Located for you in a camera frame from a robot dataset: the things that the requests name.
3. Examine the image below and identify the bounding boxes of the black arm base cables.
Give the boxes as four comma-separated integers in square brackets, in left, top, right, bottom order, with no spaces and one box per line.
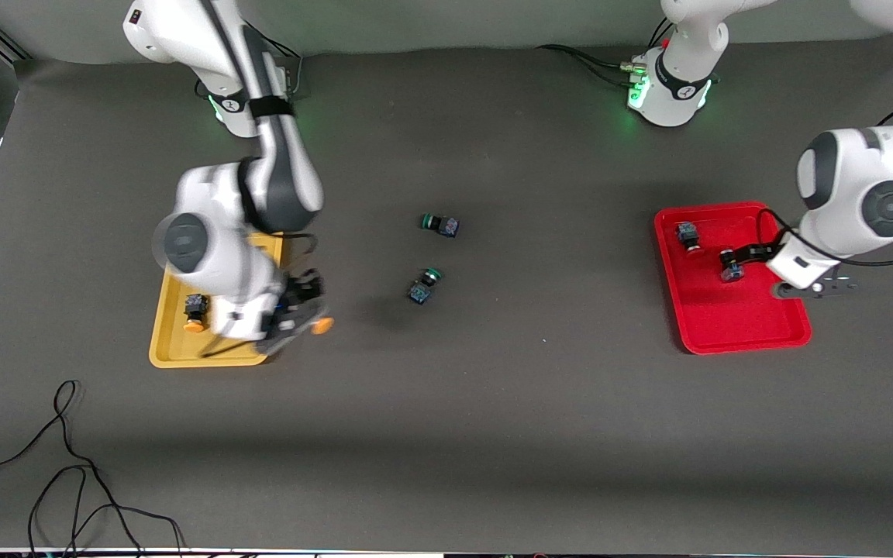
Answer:
[536,17,676,88]
[245,23,304,98]

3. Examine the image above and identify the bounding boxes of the red plastic tray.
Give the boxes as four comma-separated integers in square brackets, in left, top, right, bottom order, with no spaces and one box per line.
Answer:
[653,201,813,356]

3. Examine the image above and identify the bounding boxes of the black right arm base cables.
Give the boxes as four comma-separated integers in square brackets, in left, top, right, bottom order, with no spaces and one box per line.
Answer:
[245,23,304,98]

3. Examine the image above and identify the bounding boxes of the black left arm base cables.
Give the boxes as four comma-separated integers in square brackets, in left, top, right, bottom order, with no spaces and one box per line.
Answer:
[536,17,676,88]

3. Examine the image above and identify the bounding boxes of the dark grey table cover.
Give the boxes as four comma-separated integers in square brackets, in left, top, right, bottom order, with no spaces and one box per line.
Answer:
[0,31,893,555]

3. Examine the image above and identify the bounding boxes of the loose black cable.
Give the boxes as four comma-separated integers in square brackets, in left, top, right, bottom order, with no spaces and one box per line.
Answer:
[0,380,188,558]

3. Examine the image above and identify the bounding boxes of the green push button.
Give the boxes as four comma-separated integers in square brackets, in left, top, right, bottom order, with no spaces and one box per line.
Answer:
[408,267,445,305]
[420,212,460,239]

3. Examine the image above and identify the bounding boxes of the yellow plastic tray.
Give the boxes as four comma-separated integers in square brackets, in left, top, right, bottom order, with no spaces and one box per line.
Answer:
[148,231,286,368]

